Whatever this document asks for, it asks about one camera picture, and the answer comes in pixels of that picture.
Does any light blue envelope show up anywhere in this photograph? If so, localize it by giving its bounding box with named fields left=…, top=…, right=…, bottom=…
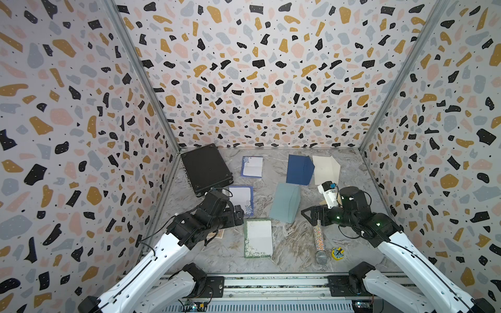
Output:
left=269, top=183, right=301, bottom=224

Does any beige letter paper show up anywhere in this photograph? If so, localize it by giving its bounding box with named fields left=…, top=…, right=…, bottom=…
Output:
left=207, top=230, right=224, bottom=239

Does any white blue-bordered letter paper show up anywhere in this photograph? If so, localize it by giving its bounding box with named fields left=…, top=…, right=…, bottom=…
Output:
left=228, top=186, right=254, bottom=217

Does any white green-bordered letter paper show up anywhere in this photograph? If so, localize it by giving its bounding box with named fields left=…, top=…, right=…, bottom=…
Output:
left=244, top=219, right=273, bottom=258

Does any dark blue envelope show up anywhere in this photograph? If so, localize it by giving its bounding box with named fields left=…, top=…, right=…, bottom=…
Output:
left=287, top=155, right=314, bottom=186

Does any cream white envelope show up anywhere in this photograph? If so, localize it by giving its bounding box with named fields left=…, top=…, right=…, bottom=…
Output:
left=312, top=155, right=341, bottom=185

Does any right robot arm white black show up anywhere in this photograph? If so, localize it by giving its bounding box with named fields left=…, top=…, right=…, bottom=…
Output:
left=301, top=181, right=495, bottom=312

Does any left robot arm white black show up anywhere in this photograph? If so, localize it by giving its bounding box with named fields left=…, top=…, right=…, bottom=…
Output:
left=78, top=189, right=244, bottom=312

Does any glitter tube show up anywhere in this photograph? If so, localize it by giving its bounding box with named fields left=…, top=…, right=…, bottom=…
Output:
left=313, top=220, right=328, bottom=266

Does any black box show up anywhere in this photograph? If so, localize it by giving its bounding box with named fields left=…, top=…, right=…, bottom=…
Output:
left=181, top=143, right=234, bottom=198

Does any small circuit board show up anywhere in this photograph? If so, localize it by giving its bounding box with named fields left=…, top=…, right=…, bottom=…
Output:
left=183, top=300, right=209, bottom=312

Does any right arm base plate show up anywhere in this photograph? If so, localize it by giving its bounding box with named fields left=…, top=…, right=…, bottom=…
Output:
left=327, top=274, right=373, bottom=297

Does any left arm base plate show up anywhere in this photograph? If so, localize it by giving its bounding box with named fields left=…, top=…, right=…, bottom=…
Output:
left=196, top=276, right=225, bottom=299

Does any aluminium rail frame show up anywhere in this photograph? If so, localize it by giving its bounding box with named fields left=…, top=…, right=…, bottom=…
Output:
left=156, top=273, right=418, bottom=312

